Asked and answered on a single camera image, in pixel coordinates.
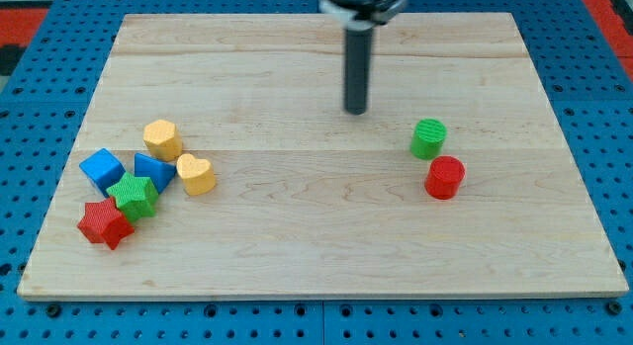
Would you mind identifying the blue cube block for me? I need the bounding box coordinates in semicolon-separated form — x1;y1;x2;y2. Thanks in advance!
79;148;126;197

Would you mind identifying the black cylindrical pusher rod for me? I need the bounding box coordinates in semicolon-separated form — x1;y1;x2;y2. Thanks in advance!
343;29;374;116

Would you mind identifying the blue triangle block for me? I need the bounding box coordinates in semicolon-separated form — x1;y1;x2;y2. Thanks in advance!
134;153;176;194

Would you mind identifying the green star block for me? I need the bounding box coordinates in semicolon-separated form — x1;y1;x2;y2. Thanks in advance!
106;172;159;222

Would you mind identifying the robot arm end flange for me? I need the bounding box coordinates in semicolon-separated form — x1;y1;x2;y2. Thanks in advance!
318;0;408;31

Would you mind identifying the red cylinder block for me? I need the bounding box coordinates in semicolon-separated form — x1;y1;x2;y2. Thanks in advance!
424;155;466;200

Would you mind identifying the red star block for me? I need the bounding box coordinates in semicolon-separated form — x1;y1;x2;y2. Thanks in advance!
77;197;135;250

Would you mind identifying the yellow hexagon block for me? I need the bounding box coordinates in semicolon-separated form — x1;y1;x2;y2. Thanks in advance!
142;120;183;162

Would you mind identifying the green cylinder block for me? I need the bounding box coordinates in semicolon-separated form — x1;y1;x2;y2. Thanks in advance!
409;119;447;160

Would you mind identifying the wooden board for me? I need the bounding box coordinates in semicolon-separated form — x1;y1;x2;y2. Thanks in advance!
18;13;628;302

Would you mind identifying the yellow heart block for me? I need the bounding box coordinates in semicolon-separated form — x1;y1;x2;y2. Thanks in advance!
176;153;217;196

